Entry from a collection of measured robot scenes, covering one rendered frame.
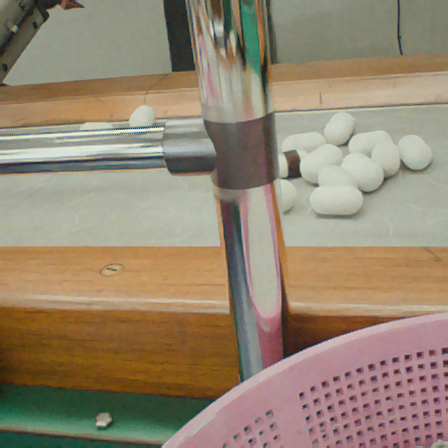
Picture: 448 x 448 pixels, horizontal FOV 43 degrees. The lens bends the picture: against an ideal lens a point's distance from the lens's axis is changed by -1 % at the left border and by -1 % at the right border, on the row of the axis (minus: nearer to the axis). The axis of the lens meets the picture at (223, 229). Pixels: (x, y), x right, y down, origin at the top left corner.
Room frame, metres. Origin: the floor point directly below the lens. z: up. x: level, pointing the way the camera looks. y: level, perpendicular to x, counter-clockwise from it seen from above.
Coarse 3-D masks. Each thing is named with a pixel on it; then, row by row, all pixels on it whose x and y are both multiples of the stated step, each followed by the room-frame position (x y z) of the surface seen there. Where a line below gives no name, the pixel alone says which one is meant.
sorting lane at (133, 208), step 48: (432, 144) 0.41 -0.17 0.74; (0, 192) 0.44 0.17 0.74; (48, 192) 0.42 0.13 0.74; (96, 192) 0.41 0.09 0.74; (144, 192) 0.39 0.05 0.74; (192, 192) 0.38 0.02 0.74; (384, 192) 0.34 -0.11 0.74; (432, 192) 0.33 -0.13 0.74; (0, 240) 0.35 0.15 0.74; (48, 240) 0.34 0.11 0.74; (96, 240) 0.33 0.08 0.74; (144, 240) 0.32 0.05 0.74; (192, 240) 0.31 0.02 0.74; (288, 240) 0.29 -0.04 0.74; (336, 240) 0.28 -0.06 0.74; (384, 240) 0.28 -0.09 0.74; (432, 240) 0.27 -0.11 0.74
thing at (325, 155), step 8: (328, 144) 0.38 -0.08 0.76; (312, 152) 0.37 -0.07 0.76; (320, 152) 0.37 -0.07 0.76; (328, 152) 0.37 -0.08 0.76; (336, 152) 0.38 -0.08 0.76; (304, 160) 0.37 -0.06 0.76; (312, 160) 0.36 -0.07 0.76; (320, 160) 0.36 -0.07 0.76; (328, 160) 0.37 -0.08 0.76; (336, 160) 0.37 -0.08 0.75; (304, 168) 0.36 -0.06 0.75; (312, 168) 0.36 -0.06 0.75; (320, 168) 0.36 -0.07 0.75; (304, 176) 0.37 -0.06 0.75; (312, 176) 0.36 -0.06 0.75
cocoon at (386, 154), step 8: (384, 144) 0.37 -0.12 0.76; (392, 144) 0.38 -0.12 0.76; (376, 152) 0.37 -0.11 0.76; (384, 152) 0.36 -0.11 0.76; (392, 152) 0.36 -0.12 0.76; (376, 160) 0.36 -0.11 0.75; (384, 160) 0.36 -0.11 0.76; (392, 160) 0.36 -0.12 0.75; (384, 168) 0.35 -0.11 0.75; (392, 168) 0.35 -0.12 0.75; (384, 176) 0.36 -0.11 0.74
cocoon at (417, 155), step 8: (408, 136) 0.38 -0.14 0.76; (416, 136) 0.38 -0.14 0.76; (400, 144) 0.38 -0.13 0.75; (408, 144) 0.37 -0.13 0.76; (416, 144) 0.37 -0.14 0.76; (424, 144) 0.37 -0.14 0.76; (400, 152) 0.38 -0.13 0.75; (408, 152) 0.37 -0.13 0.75; (416, 152) 0.36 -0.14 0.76; (424, 152) 0.36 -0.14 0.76; (408, 160) 0.36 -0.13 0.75; (416, 160) 0.36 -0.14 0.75; (424, 160) 0.36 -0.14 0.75; (416, 168) 0.36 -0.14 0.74
